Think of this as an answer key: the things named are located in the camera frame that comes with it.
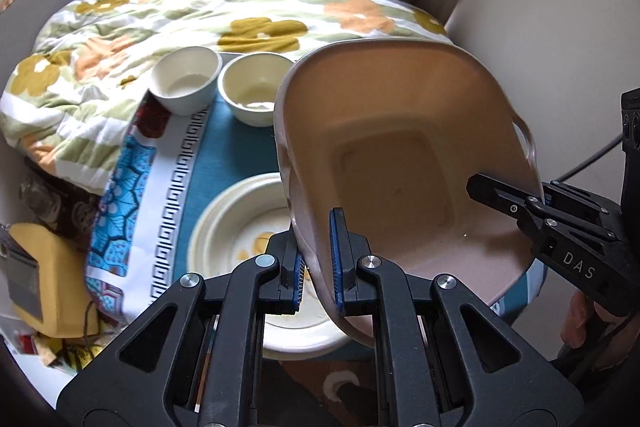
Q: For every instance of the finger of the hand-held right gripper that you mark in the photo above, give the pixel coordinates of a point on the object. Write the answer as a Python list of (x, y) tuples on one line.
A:
[(580, 207), (505, 197)]

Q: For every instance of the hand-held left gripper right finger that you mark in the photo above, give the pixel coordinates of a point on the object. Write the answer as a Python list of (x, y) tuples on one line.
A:
[(336, 252)]

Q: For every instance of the person's right hand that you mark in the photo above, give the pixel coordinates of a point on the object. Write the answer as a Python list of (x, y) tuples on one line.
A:
[(575, 319)]

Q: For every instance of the pink square bowl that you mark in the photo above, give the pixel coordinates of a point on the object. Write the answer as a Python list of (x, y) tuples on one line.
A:
[(400, 167)]

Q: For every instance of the small cream bowl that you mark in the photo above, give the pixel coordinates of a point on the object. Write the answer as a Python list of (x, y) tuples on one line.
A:
[(252, 89), (185, 79)]

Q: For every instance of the floral striped blanket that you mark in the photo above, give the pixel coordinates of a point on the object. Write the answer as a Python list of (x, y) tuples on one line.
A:
[(150, 22)]

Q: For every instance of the plain white plate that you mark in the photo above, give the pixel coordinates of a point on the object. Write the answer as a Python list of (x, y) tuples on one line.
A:
[(230, 232)]

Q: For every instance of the yellow bag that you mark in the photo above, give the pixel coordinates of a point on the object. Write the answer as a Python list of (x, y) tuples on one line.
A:
[(50, 277)]

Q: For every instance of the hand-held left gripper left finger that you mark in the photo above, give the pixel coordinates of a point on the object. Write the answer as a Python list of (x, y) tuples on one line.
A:
[(299, 279)]

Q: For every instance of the dark patterned cloth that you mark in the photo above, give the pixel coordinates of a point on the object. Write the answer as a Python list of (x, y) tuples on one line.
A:
[(55, 207)]

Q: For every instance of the blue table mat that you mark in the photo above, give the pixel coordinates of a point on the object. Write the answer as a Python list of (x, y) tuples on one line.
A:
[(225, 152)]

